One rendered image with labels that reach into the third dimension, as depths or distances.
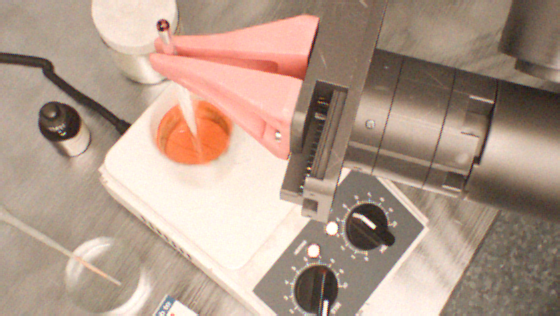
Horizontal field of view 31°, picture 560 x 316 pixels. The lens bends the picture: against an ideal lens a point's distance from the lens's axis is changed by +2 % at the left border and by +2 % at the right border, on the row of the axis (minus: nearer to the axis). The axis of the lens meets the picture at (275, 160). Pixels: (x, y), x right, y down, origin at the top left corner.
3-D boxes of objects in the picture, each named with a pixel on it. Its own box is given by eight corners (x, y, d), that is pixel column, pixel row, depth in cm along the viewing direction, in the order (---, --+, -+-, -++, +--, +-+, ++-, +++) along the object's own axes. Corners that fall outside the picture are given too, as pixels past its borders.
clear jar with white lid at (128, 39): (113, 90, 77) (94, 52, 69) (105, 18, 79) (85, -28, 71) (191, 80, 77) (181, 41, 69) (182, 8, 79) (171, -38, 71)
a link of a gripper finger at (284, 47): (110, 120, 43) (323, 178, 42) (160, -30, 44) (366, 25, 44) (133, 161, 49) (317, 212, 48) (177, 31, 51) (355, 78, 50)
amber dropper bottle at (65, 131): (48, 156, 76) (25, 129, 69) (51, 118, 76) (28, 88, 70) (89, 157, 76) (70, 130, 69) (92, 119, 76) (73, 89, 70)
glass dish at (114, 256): (57, 263, 74) (51, 258, 71) (127, 229, 74) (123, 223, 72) (88, 331, 72) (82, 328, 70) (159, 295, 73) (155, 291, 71)
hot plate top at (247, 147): (349, 143, 68) (350, 139, 67) (235, 279, 65) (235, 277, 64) (214, 38, 70) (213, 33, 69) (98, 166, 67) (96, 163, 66)
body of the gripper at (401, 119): (291, 183, 42) (464, 231, 41) (353, -32, 44) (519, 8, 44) (290, 215, 48) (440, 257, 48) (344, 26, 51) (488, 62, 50)
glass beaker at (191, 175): (143, 149, 67) (125, 112, 59) (208, 101, 68) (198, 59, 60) (197, 218, 66) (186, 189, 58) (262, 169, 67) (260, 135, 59)
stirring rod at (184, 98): (204, 145, 62) (170, 18, 43) (202, 154, 62) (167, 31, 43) (195, 143, 62) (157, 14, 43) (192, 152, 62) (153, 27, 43)
